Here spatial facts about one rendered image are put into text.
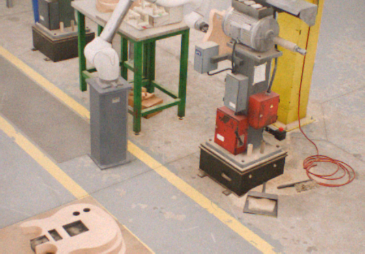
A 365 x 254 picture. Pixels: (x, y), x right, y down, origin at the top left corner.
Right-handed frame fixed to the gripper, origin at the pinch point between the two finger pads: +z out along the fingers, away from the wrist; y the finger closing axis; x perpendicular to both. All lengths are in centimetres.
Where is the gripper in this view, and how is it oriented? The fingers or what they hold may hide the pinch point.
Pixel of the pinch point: (219, 35)
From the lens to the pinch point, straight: 541.0
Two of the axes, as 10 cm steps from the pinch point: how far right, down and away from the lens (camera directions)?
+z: 6.4, 4.4, -6.4
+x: 1.9, -8.9, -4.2
